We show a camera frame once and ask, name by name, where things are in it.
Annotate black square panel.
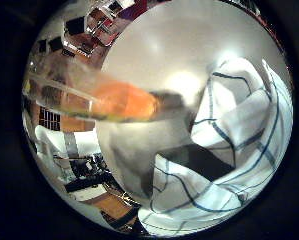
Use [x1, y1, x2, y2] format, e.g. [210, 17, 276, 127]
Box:
[64, 17, 87, 36]
[48, 36, 64, 52]

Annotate white cloth blue grid lines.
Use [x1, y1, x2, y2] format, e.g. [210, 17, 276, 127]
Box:
[137, 57, 295, 235]

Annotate clear spray bottle orange liquid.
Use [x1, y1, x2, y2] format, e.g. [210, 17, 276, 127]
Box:
[21, 70, 187, 123]

